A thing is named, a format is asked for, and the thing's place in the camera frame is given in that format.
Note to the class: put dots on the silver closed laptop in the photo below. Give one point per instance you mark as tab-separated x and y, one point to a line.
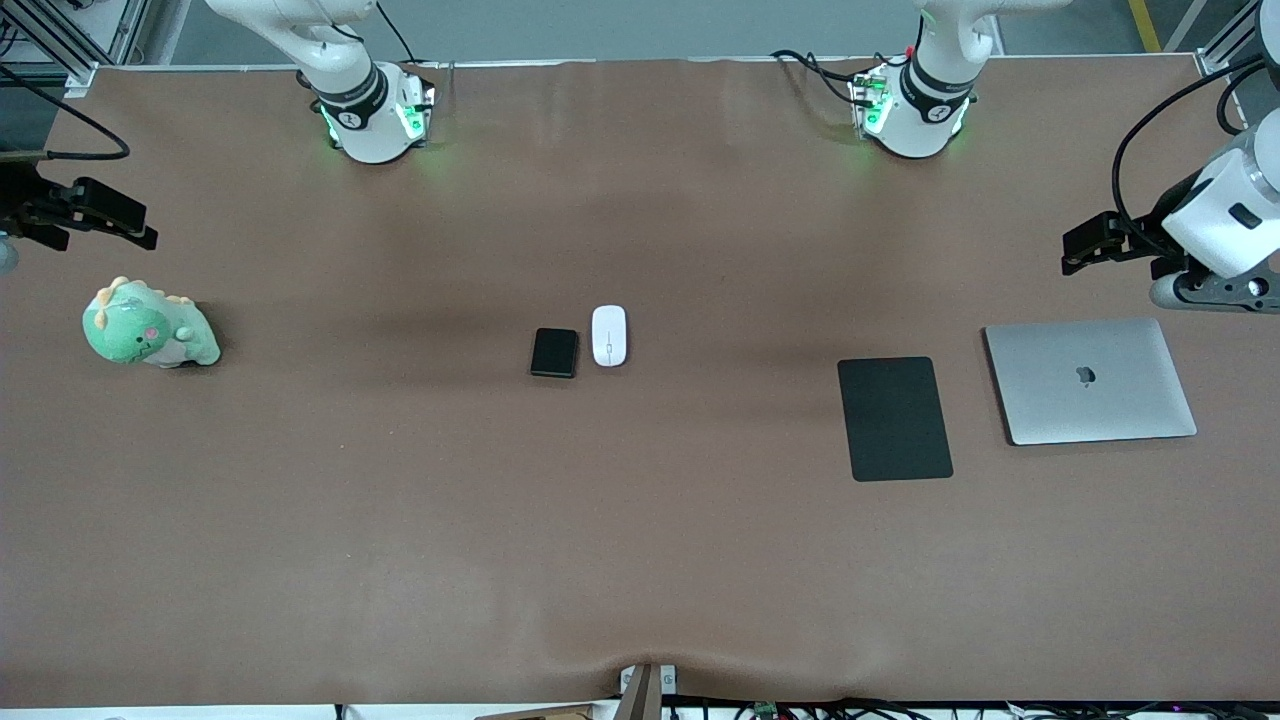
1090	400

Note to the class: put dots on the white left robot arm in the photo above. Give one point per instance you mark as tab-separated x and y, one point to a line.
925	120

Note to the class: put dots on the brown table cover mat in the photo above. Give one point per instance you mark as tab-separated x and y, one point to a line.
640	520

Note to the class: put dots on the white computer mouse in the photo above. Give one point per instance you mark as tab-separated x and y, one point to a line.
609	335

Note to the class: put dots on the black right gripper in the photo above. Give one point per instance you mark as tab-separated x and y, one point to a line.
22	203

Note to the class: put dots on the black mouse pad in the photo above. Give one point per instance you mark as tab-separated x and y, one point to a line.
895	420

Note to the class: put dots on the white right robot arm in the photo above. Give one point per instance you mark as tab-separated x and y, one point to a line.
370	130

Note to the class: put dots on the aluminium frame post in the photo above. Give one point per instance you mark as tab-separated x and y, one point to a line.
1215	55
75	72

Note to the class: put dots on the green dinosaur plush toy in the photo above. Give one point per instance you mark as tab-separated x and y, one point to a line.
130	330

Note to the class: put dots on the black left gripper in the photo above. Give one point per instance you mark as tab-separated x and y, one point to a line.
1143	237

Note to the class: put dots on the black phone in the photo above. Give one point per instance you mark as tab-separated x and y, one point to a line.
554	352

